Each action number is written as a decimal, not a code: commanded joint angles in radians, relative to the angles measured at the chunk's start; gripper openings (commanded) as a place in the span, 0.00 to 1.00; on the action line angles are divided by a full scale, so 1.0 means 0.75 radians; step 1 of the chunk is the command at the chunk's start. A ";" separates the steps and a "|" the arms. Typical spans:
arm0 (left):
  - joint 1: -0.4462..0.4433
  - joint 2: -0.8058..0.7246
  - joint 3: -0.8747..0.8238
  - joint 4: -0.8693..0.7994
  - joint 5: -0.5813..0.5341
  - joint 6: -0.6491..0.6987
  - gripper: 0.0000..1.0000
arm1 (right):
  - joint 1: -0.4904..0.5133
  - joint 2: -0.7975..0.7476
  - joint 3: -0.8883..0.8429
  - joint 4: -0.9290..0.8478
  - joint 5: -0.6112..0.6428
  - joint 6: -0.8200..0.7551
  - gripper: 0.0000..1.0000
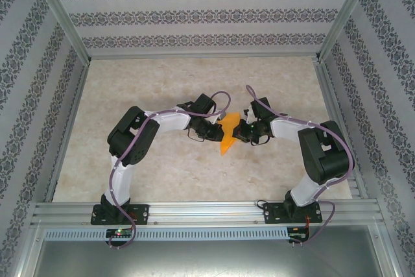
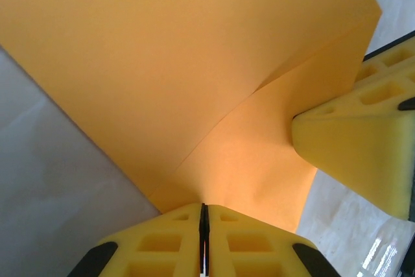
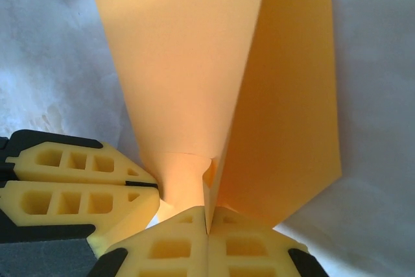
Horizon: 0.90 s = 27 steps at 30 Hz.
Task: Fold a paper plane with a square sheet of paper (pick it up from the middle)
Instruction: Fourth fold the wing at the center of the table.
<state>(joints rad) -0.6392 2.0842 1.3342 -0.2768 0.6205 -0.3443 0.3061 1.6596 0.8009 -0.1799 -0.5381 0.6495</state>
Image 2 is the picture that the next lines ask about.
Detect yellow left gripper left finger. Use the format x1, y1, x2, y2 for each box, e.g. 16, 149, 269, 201
67, 203, 205, 277

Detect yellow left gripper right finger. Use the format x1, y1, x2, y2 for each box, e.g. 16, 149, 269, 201
207, 204, 341, 277

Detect orange paper sheet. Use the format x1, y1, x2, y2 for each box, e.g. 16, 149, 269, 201
0, 0, 383, 234

